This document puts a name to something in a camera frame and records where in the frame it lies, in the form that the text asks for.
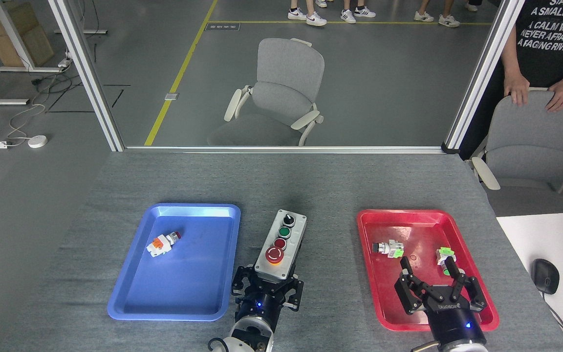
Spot person's left hand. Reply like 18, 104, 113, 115
545, 81, 563, 112

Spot silver frame post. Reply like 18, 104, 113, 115
442, 0, 525, 154
48, 0, 126, 152

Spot black floor cables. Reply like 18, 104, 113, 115
31, 73, 74, 97

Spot black mouse cable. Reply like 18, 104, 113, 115
543, 292, 563, 352

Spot silver frame crossbar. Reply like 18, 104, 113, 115
124, 146, 446, 154

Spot person's right hand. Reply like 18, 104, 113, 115
504, 76, 530, 106

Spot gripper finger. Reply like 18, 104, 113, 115
231, 265, 258, 299
281, 276, 304, 311
445, 256, 486, 312
394, 257, 433, 315

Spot blue plastic tray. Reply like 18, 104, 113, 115
107, 203, 241, 322

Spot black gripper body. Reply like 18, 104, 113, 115
237, 284, 288, 323
426, 291, 487, 347

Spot red push button switch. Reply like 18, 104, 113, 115
146, 232, 181, 258

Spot green push button switch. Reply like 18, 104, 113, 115
436, 247, 464, 274

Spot person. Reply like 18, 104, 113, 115
459, 0, 563, 159
340, 0, 376, 24
414, 0, 461, 28
288, 0, 327, 26

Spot cardboard box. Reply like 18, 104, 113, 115
0, 2, 55, 68

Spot grey four-button control box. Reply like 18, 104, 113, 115
254, 210, 307, 284

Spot red plastic tray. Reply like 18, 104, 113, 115
357, 209, 500, 332

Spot white floor cable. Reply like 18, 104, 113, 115
5, 64, 69, 145

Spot white side table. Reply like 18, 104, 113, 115
496, 211, 563, 352

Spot black push button switch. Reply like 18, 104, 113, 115
372, 240, 405, 259

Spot black computer mouse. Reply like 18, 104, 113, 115
531, 259, 560, 295

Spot grey office chair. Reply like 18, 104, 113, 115
207, 38, 325, 147
471, 88, 563, 216

